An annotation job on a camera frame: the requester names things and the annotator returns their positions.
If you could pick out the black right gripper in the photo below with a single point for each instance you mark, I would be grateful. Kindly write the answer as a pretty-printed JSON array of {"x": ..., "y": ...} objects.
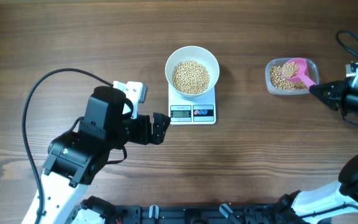
[{"x": 336, "y": 98}]

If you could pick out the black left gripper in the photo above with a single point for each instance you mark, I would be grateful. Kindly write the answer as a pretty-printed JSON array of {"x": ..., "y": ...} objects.
[{"x": 145, "y": 137}]

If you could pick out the pink plastic measuring scoop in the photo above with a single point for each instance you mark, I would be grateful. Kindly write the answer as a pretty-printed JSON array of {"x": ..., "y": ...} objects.
[{"x": 302, "y": 75}]

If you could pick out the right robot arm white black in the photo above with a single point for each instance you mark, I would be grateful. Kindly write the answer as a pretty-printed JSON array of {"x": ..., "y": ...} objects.
[{"x": 341, "y": 196}]

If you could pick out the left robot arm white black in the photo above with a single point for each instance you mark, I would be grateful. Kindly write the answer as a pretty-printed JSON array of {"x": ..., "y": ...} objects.
[{"x": 75, "y": 157}]

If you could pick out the white digital kitchen scale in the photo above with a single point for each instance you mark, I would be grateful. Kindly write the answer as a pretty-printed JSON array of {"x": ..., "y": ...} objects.
[{"x": 196, "y": 111}]

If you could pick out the soybeans in pink scoop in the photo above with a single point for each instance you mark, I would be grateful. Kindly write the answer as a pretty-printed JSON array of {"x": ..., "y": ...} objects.
[{"x": 290, "y": 69}]

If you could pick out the soybeans in white bowl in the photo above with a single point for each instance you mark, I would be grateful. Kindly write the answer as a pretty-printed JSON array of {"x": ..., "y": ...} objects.
[{"x": 190, "y": 77}]

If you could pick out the white bowl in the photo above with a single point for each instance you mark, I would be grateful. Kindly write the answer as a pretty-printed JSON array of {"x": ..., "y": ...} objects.
[{"x": 198, "y": 54}]

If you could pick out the clear plastic container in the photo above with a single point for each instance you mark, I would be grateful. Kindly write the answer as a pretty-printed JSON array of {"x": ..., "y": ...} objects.
[{"x": 278, "y": 62}]

